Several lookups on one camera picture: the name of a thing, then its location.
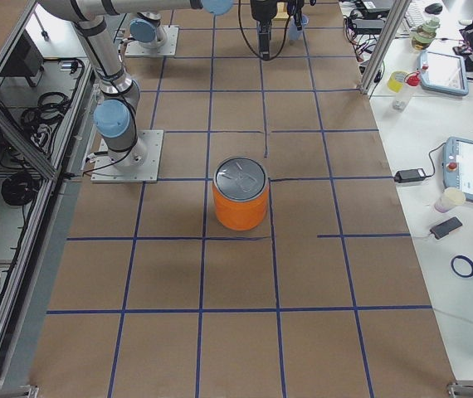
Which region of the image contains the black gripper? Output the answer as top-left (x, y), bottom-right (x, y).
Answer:
top-left (250, 0), bottom-right (303, 59)

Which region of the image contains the light blue plastic cup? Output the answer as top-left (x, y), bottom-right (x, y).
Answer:
top-left (287, 14), bottom-right (309, 41)

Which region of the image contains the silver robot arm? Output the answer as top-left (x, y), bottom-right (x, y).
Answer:
top-left (40, 1), bottom-right (233, 176)

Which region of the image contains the white paper cup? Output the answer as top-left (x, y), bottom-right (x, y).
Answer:
top-left (434, 187), bottom-right (466, 213)

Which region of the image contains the yellow tape roll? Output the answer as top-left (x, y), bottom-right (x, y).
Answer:
top-left (387, 70), bottom-right (408, 93)

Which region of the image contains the green glass jar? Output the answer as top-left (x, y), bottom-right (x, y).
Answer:
top-left (411, 17), bottom-right (440, 51)

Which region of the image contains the red cap squeeze bottle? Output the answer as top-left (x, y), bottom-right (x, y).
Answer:
top-left (392, 71), bottom-right (421, 111)

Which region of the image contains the orange cylindrical bin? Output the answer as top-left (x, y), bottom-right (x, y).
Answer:
top-left (212, 157), bottom-right (269, 231)

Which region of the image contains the far teach pendant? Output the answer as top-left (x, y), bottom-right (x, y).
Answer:
top-left (417, 50), bottom-right (469, 96)

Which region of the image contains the black power adapter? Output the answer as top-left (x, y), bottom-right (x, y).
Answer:
top-left (393, 168), bottom-right (427, 183)

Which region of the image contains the black smartphone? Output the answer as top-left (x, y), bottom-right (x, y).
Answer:
top-left (429, 216), bottom-right (463, 240)

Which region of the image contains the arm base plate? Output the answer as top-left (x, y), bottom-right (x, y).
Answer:
top-left (90, 129), bottom-right (164, 183)
top-left (124, 25), bottom-right (179, 58)

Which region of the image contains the aluminium frame post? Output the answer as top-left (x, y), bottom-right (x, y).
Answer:
top-left (358, 0), bottom-right (410, 95)

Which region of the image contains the blue tape ring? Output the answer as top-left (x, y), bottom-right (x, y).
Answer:
top-left (451, 255), bottom-right (473, 279)

